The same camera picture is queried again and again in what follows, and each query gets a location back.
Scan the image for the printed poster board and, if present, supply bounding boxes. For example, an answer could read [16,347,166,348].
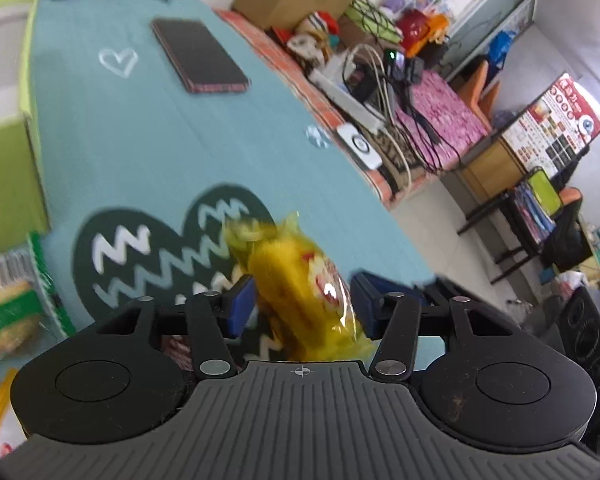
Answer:
[500,72,600,177]

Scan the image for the blue plastic bag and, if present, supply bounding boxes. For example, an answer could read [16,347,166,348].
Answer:
[486,30,514,77]

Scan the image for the white cable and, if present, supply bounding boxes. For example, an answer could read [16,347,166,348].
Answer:
[347,44,417,193]

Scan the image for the green black mesh bag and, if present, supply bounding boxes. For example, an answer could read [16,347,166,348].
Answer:
[344,0,406,47]

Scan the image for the red plastic toy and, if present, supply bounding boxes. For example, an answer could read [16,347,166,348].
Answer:
[396,9,432,52]

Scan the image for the green cardboard box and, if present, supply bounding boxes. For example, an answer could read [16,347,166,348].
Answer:
[0,0,51,262]

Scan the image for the white round charger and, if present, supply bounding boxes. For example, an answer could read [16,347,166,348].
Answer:
[336,124,383,171]

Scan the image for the black power adapter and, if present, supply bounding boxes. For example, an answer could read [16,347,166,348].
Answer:
[344,60,381,103]

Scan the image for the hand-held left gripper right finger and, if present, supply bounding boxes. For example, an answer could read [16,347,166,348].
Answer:
[351,273,523,382]

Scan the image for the teal printed tablecloth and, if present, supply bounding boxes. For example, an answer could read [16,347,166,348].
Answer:
[0,0,446,411]

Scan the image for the plush toy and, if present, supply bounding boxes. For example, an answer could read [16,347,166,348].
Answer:
[286,34,332,67]

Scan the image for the wooden cabinet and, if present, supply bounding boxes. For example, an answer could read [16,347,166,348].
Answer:
[455,135,527,202]

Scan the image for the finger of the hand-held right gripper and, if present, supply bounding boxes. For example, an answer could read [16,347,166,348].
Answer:
[379,276,486,308]

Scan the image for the black speaker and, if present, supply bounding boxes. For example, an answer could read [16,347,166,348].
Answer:
[557,285,600,402]

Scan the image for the black smartphone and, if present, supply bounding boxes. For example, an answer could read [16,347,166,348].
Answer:
[151,17,252,95]

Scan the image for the clear yellow snack packet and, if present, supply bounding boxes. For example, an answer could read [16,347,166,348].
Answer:
[222,211,381,362]

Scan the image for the green snack packet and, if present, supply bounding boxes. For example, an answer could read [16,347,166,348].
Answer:
[0,232,78,361]

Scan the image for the white power strip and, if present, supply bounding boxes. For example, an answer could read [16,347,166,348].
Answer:
[307,67,388,133]

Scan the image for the pink patterned cloth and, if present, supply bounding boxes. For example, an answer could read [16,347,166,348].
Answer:
[395,70,492,172]

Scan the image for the black metal stool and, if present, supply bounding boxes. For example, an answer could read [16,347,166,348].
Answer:
[457,187,556,281]

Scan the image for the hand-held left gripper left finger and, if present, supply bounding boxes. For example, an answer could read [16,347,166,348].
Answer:
[82,275,257,382]

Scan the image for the orange chair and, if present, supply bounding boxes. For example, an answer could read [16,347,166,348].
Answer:
[457,57,503,127]

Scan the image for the black cable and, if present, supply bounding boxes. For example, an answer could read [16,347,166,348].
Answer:
[402,77,463,173]

